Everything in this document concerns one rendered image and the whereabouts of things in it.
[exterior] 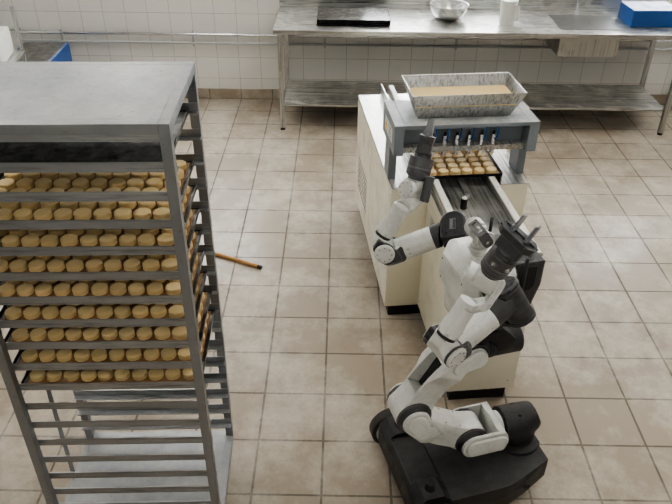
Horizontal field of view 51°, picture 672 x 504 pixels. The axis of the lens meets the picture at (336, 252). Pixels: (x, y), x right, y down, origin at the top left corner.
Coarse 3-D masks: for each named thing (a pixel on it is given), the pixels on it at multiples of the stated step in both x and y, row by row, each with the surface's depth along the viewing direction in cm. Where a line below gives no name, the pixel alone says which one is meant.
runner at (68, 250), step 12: (0, 252) 203; (12, 252) 203; (24, 252) 204; (36, 252) 204; (48, 252) 204; (60, 252) 204; (72, 252) 204; (84, 252) 204; (96, 252) 204; (108, 252) 204; (120, 252) 204; (132, 252) 205; (144, 252) 205; (156, 252) 205; (168, 252) 205
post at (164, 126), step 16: (160, 128) 180; (160, 144) 183; (176, 176) 189; (176, 192) 191; (176, 208) 193; (176, 224) 196; (176, 240) 199; (176, 256) 202; (192, 288) 212; (192, 304) 212; (192, 320) 215; (192, 336) 219; (192, 352) 223; (192, 368) 226; (208, 416) 241; (208, 432) 243; (208, 448) 248; (208, 464) 253; (208, 480) 257
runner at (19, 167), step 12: (0, 168) 188; (12, 168) 188; (24, 168) 189; (36, 168) 189; (48, 168) 189; (60, 168) 189; (72, 168) 189; (84, 168) 189; (96, 168) 189; (108, 168) 189; (120, 168) 189; (132, 168) 189; (144, 168) 190; (156, 168) 190
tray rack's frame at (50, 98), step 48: (0, 96) 194; (48, 96) 194; (96, 96) 195; (144, 96) 195; (0, 336) 219; (96, 432) 311; (144, 432) 311; (192, 432) 311; (48, 480) 257; (96, 480) 289; (144, 480) 290; (192, 480) 290
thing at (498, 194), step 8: (488, 176) 355; (488, 184) 355; (496, 184) 348; (496, 192) 344; (496, 200) 344; (504, 200) 334; (504, 208) 333; (512, 208) 328; (512, 216) 323; (528, 232) 311
